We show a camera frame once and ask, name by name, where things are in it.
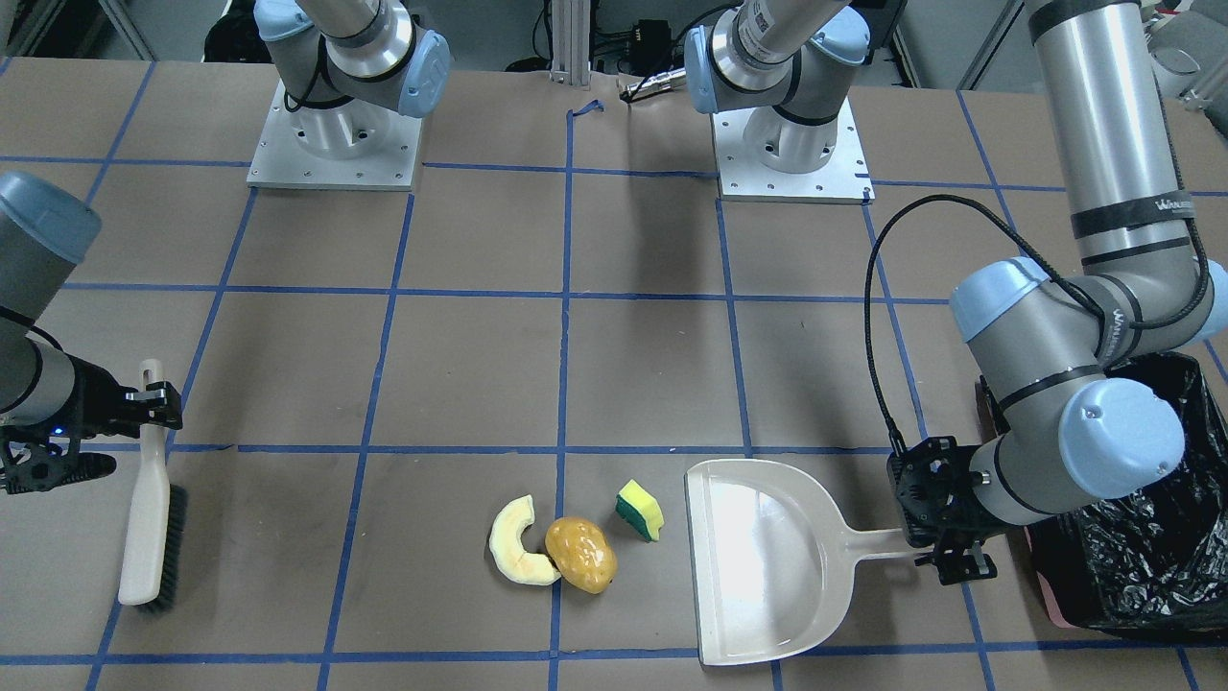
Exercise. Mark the yellow potato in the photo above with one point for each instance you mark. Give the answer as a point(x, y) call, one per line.
point(582, 554)

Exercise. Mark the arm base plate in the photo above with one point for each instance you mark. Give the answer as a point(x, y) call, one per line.
point(354, 147)
point(763, 158)

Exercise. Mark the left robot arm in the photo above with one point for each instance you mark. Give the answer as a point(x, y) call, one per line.
point(1045, 343)

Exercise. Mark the white hand brush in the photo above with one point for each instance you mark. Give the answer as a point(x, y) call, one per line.
point(156, 520)

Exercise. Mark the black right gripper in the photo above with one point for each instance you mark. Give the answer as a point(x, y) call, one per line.
point(94, 396)

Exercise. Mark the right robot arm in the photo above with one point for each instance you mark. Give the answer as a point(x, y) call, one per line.
point(357, 78)

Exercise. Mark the aluminium frame post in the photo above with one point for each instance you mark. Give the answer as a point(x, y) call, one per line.
point(570, 42)

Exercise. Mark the white plastic dustpan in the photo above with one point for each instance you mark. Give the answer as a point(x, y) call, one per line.
point(774, 561)

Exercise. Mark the black lined trash bin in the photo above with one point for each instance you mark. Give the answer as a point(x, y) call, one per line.
point(1152, 565)

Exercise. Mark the yellow green sponge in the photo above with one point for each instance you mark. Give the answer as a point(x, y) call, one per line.
point(640, 510)

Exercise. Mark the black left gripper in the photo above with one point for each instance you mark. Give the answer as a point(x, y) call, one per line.
point(953, 521)

